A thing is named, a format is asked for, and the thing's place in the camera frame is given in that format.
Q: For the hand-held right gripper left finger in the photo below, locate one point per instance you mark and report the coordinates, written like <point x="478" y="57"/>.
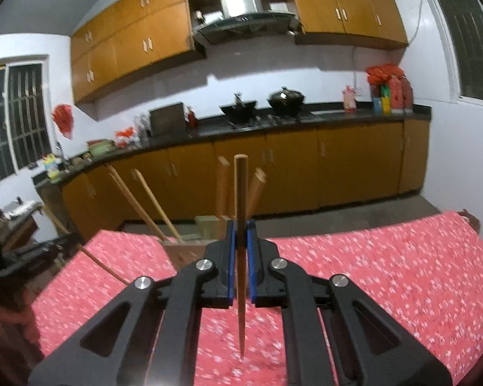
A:
<point x="230" y="261"/>

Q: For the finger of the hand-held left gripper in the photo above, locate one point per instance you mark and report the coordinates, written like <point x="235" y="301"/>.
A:
<point x="44" y="253"/>

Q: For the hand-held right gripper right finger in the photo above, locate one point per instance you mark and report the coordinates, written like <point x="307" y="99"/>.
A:
<point x="251" y="261"/>

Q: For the beige perforated chopstick holder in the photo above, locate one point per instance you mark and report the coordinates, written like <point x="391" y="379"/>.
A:
<point x="185" y="249"/>

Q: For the yellow detergent bottle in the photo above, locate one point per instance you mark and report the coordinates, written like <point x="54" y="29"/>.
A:
<point x="53" y="167"/>

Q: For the green bowls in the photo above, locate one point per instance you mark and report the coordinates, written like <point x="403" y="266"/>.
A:
<point x="100" y="148"/>

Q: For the red plastic bag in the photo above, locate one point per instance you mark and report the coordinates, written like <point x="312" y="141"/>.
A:
<point x="63" y="120"/>

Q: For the red floral tablecloth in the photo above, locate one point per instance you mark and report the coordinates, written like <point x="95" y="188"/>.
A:
<point x="386" y="269"/>

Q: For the barred window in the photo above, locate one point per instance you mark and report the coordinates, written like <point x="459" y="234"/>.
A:
<point x="16" y="120"/>
<point x="467" y="28"/>

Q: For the wooden lower kitchen cabinets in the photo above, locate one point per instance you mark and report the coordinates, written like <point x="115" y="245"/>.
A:
<point x="346" y="161"/>

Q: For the wooden kitchen cabinets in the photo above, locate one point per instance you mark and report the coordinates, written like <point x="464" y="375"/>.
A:
<point x="346" y="161"/>
<point x="145" y="44"/>

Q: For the gas stove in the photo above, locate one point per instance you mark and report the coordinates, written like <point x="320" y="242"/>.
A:
<point x="273" y="121"/>

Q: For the red white packets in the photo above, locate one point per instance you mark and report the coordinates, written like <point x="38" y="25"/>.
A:
<point x="125" y="136"/>

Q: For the red bottle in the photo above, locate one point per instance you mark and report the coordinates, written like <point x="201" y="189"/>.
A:
<point x="191" y="117"/>

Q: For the dark brown board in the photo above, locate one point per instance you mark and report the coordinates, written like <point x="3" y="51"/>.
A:
<point x="167" y="120"/>

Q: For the black wok with lid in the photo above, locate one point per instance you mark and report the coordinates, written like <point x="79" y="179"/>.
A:
<point x="286" y="102"/>

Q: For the pink packet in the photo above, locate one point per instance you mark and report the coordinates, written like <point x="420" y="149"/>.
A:
<point x="350" y="100"/>

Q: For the yellow blue box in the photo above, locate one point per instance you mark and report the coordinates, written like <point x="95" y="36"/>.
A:
<point x="381" y="102"/>

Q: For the black kitchen countertop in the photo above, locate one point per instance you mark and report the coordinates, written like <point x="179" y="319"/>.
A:
<point x="410" y="110"/>

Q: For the red containers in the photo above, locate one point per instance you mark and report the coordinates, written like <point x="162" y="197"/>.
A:
<point x="398" y="88"/>

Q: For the wooden upper kitchen cabinets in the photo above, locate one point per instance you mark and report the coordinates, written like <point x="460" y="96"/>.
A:
<point x="145" y="44"/>

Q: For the steel range hood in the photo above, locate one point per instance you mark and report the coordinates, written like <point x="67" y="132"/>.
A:
<point x="241" y="0"/>

